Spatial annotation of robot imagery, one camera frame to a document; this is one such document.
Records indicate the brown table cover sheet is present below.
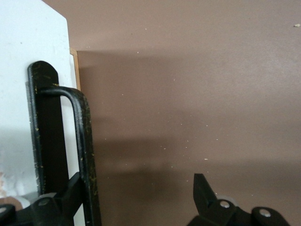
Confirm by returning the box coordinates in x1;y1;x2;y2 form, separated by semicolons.
42;0;301;226

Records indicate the white-front drawer with black handle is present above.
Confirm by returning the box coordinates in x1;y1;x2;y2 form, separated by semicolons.
0;0;102;226

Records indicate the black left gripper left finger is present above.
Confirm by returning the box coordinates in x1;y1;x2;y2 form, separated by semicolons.
0;172;82;226

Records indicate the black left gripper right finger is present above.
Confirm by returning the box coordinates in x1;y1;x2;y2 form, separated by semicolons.
188;173;290;226

